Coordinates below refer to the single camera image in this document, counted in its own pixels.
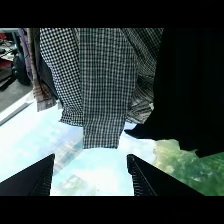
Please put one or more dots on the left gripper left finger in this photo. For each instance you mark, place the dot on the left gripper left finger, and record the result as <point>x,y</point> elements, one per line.
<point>35,180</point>

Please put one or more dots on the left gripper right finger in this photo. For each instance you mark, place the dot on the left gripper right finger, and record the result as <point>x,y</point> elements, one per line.
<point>153,181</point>

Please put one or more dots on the striped shirt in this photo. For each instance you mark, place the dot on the striped shirt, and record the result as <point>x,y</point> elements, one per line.
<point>141,106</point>

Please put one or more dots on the black garment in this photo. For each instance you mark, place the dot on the black garment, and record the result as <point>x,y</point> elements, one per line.
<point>190,90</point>

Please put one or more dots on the brown plaid shirt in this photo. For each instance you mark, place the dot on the brown plaid shirt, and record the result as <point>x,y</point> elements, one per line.
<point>38,76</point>

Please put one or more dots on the black and white checked shirt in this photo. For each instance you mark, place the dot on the black and white checked shirt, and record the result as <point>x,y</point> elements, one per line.
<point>96,83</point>

